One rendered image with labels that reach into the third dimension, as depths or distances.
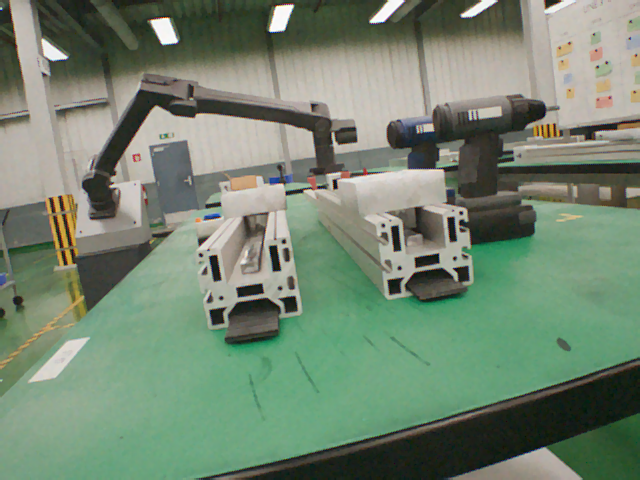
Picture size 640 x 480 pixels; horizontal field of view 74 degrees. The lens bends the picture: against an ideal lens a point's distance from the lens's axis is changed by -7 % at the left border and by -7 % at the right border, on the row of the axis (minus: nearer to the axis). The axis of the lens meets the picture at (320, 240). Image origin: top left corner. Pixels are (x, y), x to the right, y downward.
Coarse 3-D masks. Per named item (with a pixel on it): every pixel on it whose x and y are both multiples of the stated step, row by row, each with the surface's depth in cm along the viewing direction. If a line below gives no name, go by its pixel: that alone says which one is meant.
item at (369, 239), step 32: (320, 192) 110; (352, 224) 65; (384, 224) 48; (416, 224) 58; (448, 224) 50; (352, 256) 69; (384, 256) 48; (416, 256) 48; (448, 256) 48; (384, 288) 48
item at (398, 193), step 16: (368, 176) 64; (384, 176) 57; (400, 176) 54; (416, 176) 54; (432, 176) 54; (352, 192) 56; (368, 192) 54; (384, 192) 54; (400, 192) 54; (416, 192) 54; (432, 192) 54; (352, 208) 58; (368, 208) 54; (384, 208) 54; (400, 208) 54
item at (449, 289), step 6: (432, 288) 47; (438, 288) 46; (444, 288) 46; (450, 288) 46; (456, 288) 46; (462, 288) 46; (420, 294) 45; (426, 294) 45; (432, 294) 45; (438, 294) 45; (444, 294) 45; (450, 294) 45
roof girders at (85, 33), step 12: (48, 0) 731; (60, 0) 790; (432, 0) 1118; (60, 12) 790; (72, 12) 858; (420, 12) 1195; (72, 24) 859; (84, 24) 937; (84, 36) 938; (96, 36) 1031; (96, 48) 1032
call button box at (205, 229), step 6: (222, 216) 114; (204, 222) 109; (210, 222) 109; (216, 222) 109; (222, 222) 109; (198, 228) 109; (204, 228) 109; (210, 228) 109; (216, 228) 109; (198, 234) 109; (204, 234) 109; (210, 234) 109; (198, 240) 109; (204, 240) 109
